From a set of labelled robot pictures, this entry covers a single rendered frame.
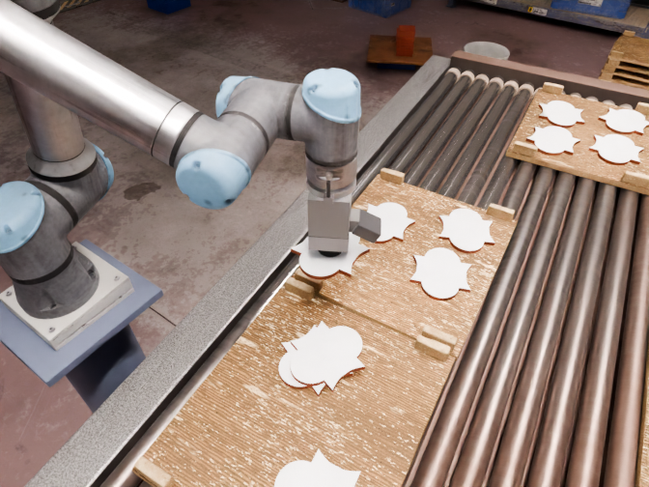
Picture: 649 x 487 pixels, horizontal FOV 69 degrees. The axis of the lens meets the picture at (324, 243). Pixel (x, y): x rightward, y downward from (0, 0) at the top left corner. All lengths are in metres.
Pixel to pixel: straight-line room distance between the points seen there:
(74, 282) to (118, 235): 1.60
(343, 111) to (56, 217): 0.57
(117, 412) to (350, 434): 0.38
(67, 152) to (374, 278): 0.61
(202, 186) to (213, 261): 1.77
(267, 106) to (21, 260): 0.53
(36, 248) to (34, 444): 1.19
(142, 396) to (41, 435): 1.20
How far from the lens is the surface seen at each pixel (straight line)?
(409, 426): 0.80
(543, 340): 0.97
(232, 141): 0.57
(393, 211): 1.09
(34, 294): 1.03
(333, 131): 0.63
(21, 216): 0.93
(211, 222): 2.53
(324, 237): 0.74
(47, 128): 0.92
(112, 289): 1.05
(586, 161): 1.42
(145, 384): 0.89
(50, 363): 1.05
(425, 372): 0.84
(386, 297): 0.93
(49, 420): 2.07
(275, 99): 0.65
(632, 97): 1.81
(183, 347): 0.91
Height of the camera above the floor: 1.65
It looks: 45 degrees down
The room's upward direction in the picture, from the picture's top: straight up
